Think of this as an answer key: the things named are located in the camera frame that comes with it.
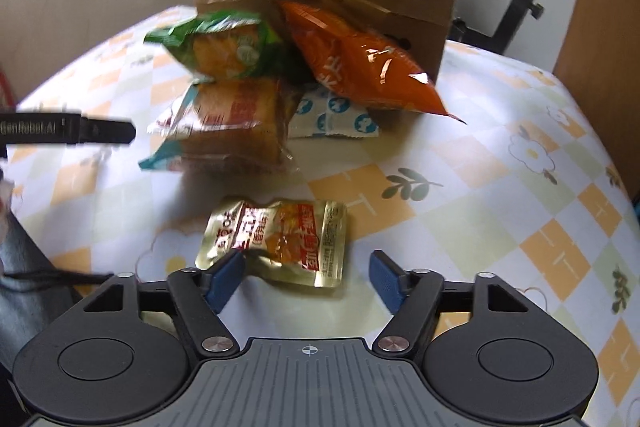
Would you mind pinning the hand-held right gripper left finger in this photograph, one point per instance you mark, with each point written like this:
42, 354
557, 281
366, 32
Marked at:
225, 279

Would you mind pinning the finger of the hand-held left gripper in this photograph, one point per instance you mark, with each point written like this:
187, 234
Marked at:
107, 131

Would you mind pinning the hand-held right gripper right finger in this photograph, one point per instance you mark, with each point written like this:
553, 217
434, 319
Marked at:
386, 279

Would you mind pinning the golden snack pouch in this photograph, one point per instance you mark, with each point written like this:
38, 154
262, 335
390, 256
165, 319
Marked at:
285, 237

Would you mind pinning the clear-wrapped cake packet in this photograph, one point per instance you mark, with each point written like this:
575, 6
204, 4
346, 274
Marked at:
235, 122

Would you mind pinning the small green snack packet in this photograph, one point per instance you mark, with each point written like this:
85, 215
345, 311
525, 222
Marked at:
225, 49

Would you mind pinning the white blue-dotted packet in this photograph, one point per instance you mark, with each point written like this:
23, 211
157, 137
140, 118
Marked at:
332, 117

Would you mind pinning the orange snack bag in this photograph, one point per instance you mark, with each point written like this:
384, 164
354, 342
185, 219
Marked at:
360, 62

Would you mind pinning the wooden cabinet panel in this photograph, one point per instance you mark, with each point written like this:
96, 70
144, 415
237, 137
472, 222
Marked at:
610, 32

